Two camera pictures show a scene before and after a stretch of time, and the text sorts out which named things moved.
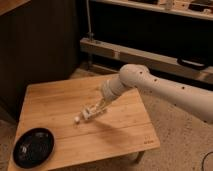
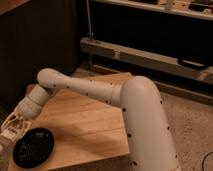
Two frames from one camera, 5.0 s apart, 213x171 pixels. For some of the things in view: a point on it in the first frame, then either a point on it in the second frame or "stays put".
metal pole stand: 91,34 stays put
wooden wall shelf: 201,8 stays put
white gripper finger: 86,110 → 8,134
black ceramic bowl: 33,148 stays put
